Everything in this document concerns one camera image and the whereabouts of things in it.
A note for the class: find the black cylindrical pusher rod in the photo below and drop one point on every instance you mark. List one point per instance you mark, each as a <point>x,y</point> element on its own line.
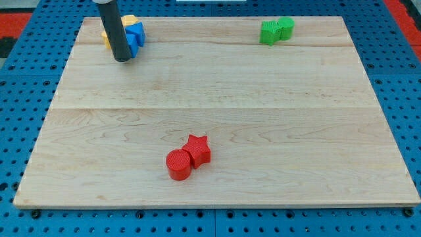
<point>111,19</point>

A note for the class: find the red star block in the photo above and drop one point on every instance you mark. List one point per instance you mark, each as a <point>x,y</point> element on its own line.
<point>198,149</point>

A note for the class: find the green star block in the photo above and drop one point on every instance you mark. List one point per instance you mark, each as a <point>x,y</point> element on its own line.
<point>270,32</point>

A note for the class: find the yellow hexagon block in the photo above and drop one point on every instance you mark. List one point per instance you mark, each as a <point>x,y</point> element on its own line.
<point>128,20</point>

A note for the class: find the yellow block behind rod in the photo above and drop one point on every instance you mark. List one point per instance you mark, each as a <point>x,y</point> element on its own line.
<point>105,39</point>

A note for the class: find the blue cube block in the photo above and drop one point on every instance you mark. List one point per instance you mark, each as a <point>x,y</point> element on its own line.
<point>138,31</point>

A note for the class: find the blue angular block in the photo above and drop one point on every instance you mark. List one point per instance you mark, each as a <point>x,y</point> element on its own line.
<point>133,46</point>

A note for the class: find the red cylinder block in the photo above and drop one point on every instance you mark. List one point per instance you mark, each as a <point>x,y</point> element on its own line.
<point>178,164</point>

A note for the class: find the green cylinder block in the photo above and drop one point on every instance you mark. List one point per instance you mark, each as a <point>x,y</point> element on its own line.
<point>287,25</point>

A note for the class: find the light wooden board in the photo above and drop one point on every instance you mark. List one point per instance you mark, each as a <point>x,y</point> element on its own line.
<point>293,125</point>

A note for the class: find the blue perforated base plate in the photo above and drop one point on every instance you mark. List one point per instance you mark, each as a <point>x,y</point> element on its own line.
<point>33,68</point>

